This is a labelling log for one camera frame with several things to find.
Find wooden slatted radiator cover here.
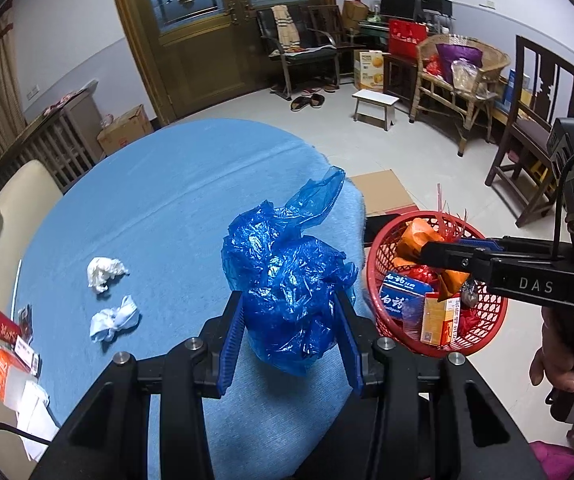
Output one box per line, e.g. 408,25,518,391
0,80,106,197

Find pink items pile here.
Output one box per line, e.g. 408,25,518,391
42,91,86,117

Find small white stool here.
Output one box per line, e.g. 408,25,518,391
352,89,399,132

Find striped beige scarf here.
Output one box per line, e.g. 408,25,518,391
272,5,301,54

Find yellow white carton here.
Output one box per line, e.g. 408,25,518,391
353,50,386,92

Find red plastic basket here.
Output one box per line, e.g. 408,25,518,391
365,211,510,359

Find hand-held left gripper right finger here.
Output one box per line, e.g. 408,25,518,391
334,291,548,480

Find purple cushion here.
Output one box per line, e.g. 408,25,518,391
437,43,484,79

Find orange white barcode box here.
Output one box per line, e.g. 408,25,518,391
419,294,462,347

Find blue white box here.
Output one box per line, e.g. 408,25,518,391
379,271,430,332

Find crumpled pale blue tissue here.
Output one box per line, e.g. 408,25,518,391
89,295,141,344

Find flat cardboard sheet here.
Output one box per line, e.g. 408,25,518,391
347,169,420,222

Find black metal armchair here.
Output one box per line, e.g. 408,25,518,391
256,5,341,94

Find orange translucent box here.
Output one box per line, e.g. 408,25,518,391
0,349,34,407

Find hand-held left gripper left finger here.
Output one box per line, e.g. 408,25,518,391
29,290,246,480

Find clear plastic bag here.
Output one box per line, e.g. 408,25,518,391
451,58,484,94

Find dark wooden armchair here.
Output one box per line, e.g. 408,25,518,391
308,4,356,77

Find dark wooden side table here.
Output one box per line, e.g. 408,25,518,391
382,54,420,107

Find white red small box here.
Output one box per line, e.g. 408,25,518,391
14,337,42,379

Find orange plastic wrapper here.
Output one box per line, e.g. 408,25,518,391
396,217,470,303

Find white paper sheets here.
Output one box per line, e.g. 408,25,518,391
17,380,61,462

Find crumpled white tissue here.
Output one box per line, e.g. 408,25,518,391
87,257,130,294

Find black electronic device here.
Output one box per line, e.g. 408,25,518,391
419,0,454,17

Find blue flat box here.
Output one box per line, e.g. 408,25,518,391
506,69,531,107

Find wooden double door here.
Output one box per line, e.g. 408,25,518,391
106,0,338,127

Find red foil wrapper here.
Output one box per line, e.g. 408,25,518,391
407,265,438,287

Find red paper tube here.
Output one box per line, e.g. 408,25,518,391
0,307,23,344

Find person's right hand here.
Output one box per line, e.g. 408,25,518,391
529,306,574,404

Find black monitor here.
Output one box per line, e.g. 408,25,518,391
379,0,421,19

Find blue tablecloth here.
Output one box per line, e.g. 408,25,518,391
14,119,368,480

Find small brown cardboard box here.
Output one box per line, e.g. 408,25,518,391
342,0,370,32

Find red gift bag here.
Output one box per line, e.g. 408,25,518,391
388,18,428,57

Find dark wooden chair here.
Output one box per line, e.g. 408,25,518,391
485,35,574,229

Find wicker armchair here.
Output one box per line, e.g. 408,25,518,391
410,34,512,157

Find blue plastic bag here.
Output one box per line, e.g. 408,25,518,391
222,165,360,378

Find pink clothing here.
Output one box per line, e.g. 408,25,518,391
529,439,574,480

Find black flat object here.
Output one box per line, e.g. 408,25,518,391
364,214,402,249

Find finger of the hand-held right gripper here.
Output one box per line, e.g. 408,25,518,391
459,236,565,260
419,240,505,286

